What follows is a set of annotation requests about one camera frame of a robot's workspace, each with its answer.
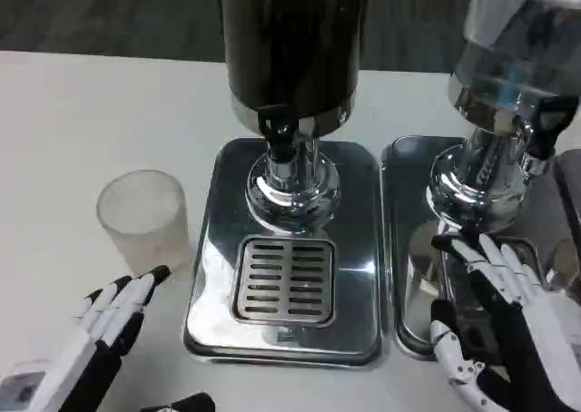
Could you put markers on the clear drink dispenser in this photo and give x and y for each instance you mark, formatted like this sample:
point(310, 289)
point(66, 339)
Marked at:
point(499, 67)

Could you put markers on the dark drink dispenser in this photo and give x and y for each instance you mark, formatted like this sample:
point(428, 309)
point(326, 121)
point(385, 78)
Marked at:
point(290, 40)

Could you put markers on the clear ribbed glass cup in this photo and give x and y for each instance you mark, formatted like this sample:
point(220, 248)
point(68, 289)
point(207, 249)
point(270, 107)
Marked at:
point(145, 230)

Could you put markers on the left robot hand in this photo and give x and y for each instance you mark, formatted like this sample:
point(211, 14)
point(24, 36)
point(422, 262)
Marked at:
point(86, 335)

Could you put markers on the black dispenser tap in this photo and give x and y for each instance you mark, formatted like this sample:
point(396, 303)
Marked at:
point(547, 126)
point(274, 126)

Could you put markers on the steel drip tray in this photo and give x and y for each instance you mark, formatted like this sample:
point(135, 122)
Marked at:
point(408, 203)
point(354, 257)

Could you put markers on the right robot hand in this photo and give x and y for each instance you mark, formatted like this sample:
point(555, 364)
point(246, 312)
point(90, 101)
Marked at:
point(535, 348)

